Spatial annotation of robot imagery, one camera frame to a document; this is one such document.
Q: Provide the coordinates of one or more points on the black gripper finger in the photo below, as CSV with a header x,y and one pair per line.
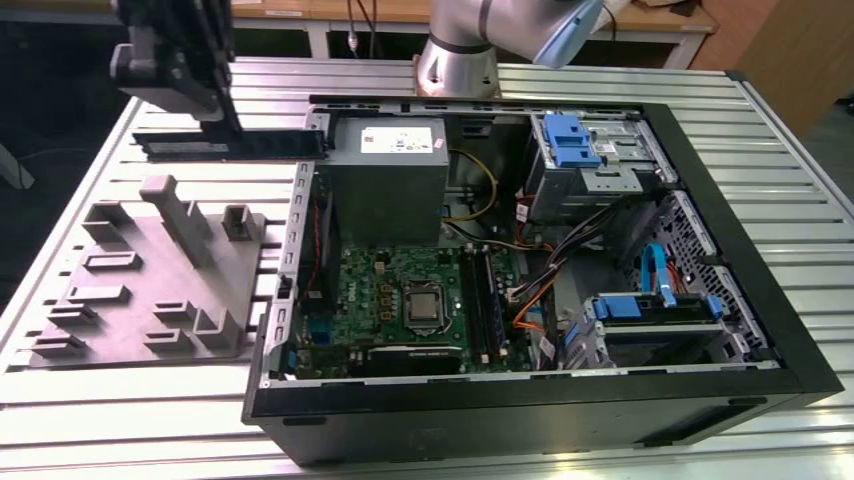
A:
x,y
228,117

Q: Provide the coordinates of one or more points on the dark RAM stick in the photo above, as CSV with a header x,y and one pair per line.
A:
x,y
288,145

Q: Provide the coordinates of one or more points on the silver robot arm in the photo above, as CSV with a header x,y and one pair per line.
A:
x,y
461,60

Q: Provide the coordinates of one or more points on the wooden top desk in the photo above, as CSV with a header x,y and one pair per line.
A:
x,y
301,11

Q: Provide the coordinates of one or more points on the grey power supply unit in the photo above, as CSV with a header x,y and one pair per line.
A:
x,y
388,190

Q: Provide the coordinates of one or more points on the grey stand foot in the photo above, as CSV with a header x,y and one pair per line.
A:
x,y
15,170

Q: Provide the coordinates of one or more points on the grey parts rack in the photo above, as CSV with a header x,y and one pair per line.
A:
x,y
154,280

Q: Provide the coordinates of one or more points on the green motherboard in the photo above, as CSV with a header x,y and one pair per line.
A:
x,y
364,295

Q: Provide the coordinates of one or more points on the CPU socket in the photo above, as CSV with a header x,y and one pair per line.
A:
x,y
424,283

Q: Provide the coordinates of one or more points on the blue board connector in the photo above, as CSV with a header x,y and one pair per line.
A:
x,y
321,332

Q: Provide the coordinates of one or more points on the silver CPU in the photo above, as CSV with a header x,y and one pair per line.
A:
x,y
426,306

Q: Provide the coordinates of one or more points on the silver metal drive cage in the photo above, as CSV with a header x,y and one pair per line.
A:
x,y
568,195

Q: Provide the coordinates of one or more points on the black graphics card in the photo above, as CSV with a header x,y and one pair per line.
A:
x,y
414,357

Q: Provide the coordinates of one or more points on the hard disk in blue carrier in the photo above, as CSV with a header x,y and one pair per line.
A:
x,y
617,307

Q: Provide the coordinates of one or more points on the black PC case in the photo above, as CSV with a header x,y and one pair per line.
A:
x,y
468,420

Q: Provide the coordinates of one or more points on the metal disk bay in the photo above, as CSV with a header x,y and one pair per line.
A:
x,y
661,326

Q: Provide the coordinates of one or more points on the brown wooden cabinet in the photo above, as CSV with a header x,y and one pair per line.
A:
x,y
795,50

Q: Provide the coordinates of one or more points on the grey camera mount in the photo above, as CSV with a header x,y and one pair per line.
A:
x,y
168,100

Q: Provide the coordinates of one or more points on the blue plastic drive bracket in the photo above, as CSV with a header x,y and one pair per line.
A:
x,y
568,145

